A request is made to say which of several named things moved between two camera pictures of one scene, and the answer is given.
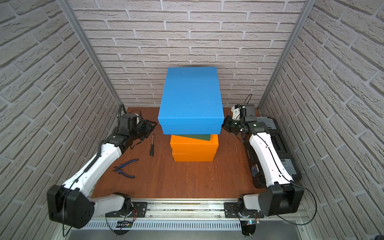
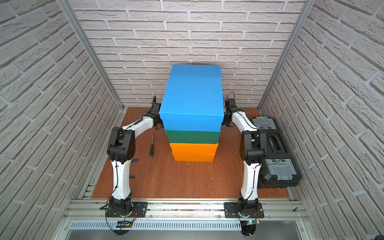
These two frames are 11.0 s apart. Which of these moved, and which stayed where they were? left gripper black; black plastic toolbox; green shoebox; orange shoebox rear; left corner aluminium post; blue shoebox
Moved: green shoebox; left gripper black
Stayed: blue shoebox; orange shoebox rear; left corner aluminium post; black plastic toolbox
